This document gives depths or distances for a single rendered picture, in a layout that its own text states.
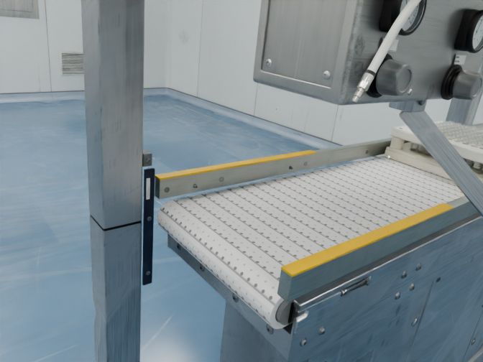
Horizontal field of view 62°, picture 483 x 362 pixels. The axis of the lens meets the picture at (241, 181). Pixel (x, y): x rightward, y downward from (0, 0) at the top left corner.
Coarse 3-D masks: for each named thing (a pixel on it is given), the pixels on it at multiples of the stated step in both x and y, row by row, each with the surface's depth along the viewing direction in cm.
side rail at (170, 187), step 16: (480, 128) 126; (352, 144) 88; (368, 144) 90; (384, 144) 94; (288, 160) 75; (304, 160) 78; (320, 160) 81; (336, 160) 84; (192, 176) 62; (208, 176) 64; (224, 176) 66; (240, 176) 68; (256, 176) 71; (272, 176) 73; (160, 192) 59; (176, 192) 61
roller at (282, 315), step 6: (282, 306) 43; (288, 306) 43; (276, 312) 43; (282, 312) 43; (288, 312) 43; (294, 312) 44; (276, 318) 44; (282, 318) 43; (288, 318) 44; (282, 324) 44
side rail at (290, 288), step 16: (464, 208) 63; (416, 224) 54; (432, 224) 57; (448, 224) 61; (384, 240) 49; (400, 240) 52; (416, 240) 56; (352, 256) 46; (368, 256) 48; (304, 272) 41; (320, 272) 42; (336, 272) 45; (288, 288) 40; (304, 288) 42
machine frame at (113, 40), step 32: (96, 0) 47; (128, 0) 49; (96, 32) 48; (128, 32) 50; (96, 64) 50; (128, 64) 51; (480, 64) 116; (96, 96) 51; (128, 96) 53; (480, 96) 121; (96, 128) 53; (128, 128) 54; (96, 160) 55; (128, 160) 56; (96, 192) 57; (128, 192) 58; (96, 224) 60; (128, 224) 60; (96, 256) 62; (128, 256) 62; (96, 288) 65; (128, 288) 64; (96, 320) 68; (128, 320) 66; (96, 352) 71; (128, 352) 69
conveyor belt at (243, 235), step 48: (240, 192) 66; (288, 192) 68; (336, 192) 71; (384, 192) 73; (432, 192) 75; (192, 240) 54; (240, 240) 52; (288, 240) 53; (336, 240) 55; (240, 288) 46
